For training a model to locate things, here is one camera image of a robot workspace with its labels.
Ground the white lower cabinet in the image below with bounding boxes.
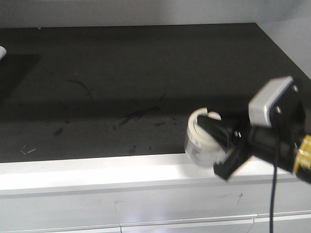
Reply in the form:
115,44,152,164
0,152,311,233

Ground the white tube at left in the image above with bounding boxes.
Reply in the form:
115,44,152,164
0,46,7,60

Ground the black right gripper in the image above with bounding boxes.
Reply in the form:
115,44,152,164
197,79,311,181

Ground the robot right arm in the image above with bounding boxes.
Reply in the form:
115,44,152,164
213,76,311,183

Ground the glass jar with white lid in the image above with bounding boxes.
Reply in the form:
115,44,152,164
184,107,226,167

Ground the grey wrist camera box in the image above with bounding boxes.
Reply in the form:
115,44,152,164
248,76,294,128

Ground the dark blue cable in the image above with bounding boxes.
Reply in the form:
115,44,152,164
269,135,280,233

